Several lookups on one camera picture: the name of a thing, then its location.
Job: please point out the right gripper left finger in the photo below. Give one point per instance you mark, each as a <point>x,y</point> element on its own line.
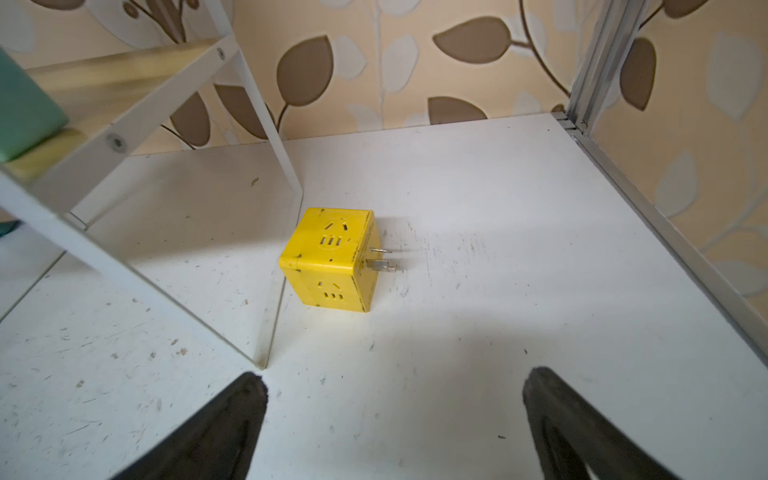
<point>217,442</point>

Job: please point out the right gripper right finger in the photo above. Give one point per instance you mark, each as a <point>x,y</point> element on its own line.
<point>573,440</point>

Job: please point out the small mint square clock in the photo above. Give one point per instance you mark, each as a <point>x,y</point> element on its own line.
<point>28,115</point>

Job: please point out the yellow sticky note pad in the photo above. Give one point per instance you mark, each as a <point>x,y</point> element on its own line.
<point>334,257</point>

